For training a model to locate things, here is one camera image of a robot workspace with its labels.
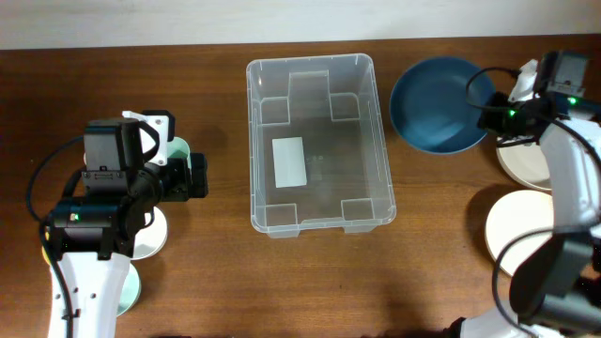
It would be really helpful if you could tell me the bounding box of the white paper label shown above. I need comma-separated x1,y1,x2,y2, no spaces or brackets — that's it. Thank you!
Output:
272,137,307,188

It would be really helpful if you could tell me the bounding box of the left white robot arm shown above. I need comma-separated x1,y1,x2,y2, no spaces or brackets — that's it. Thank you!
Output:
39,151,208,337

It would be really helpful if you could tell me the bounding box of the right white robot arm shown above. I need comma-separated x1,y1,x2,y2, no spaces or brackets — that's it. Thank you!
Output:
445,92,600,337

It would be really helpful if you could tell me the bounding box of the cream plate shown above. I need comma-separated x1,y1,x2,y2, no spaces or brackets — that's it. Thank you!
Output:
496,144,551,192
485,191,554,276

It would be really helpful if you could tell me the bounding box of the clear plastic storage container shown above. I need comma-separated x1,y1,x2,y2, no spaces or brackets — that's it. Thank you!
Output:
246,54,397,238

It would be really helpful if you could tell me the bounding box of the mint green plastic cup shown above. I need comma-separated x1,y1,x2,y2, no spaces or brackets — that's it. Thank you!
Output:
167,137,191,161

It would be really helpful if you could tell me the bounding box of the dark blue bowl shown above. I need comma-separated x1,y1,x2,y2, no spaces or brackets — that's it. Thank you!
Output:
390,56,496,155

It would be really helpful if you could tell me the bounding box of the white small bowl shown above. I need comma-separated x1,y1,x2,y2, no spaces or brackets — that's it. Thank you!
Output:
132,207,168,260

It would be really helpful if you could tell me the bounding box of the yellow small bowl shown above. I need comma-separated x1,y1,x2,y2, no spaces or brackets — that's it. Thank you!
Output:
41,246,51,266

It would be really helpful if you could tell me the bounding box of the mint green small bowl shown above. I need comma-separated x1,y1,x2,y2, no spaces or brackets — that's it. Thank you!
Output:
116,264,142,316

